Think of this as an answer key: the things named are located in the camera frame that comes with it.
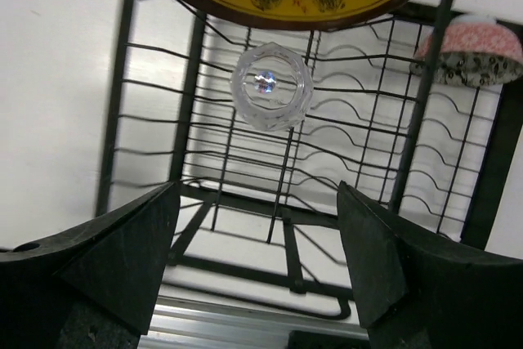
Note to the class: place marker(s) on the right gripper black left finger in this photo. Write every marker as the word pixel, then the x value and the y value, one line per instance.
pixel 94 285

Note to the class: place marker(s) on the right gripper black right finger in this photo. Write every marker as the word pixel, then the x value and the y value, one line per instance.
pixel 416 289

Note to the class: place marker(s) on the clear glass cup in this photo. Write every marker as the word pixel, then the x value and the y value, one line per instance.
pixel 271 87

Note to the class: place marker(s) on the floral patterned bowl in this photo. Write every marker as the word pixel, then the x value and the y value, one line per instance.
pixel 477 51

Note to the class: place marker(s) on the aluminium rail frame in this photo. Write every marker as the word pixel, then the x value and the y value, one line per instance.
pixel 182 323

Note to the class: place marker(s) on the black wire dish rack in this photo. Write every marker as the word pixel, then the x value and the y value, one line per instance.
pixel 258 222

